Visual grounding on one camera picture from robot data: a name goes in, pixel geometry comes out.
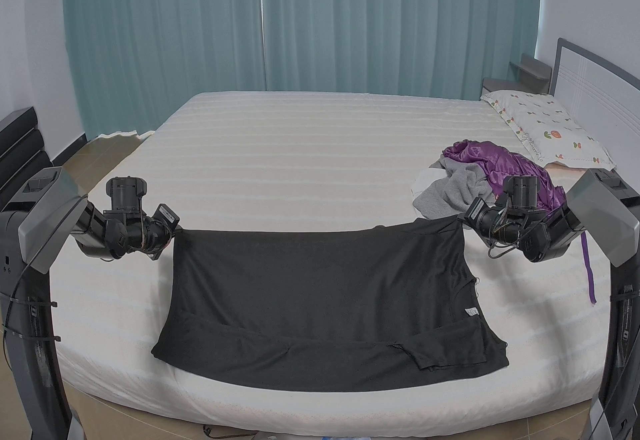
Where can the blue-green curtain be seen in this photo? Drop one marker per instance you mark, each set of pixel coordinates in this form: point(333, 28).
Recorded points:
point(165, 28)
point(400, 8)

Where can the white garment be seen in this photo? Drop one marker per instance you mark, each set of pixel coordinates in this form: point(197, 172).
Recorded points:
point(424, 182)

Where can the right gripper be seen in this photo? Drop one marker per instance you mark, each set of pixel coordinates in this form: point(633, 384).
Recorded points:
point(482, 220)

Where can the black T-shirt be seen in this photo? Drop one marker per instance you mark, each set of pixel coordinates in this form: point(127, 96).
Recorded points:
point(320, 298)

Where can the grey bedside table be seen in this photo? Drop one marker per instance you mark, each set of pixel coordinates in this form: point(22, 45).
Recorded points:
point(535, 67)

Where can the purple satin garment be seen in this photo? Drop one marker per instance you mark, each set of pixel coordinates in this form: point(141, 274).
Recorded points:
point(480, 155)

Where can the black chest of drawers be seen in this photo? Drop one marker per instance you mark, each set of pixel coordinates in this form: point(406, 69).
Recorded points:
point(20, 148)

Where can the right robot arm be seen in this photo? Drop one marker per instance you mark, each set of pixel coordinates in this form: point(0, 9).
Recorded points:
point(600, 208)

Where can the white printed pillow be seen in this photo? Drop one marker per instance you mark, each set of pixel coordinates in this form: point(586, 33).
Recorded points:
point(550, 128)

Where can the grey garment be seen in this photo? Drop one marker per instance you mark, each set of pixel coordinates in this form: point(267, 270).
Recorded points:
point(450, 193)

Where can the bed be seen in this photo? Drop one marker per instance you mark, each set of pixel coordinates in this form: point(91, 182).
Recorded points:
point(300, 153)

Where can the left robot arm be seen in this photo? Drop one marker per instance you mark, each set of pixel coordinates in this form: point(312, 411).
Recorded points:
point(45, 213)

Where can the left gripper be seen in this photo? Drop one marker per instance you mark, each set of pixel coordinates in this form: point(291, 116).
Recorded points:
point(161, 230)

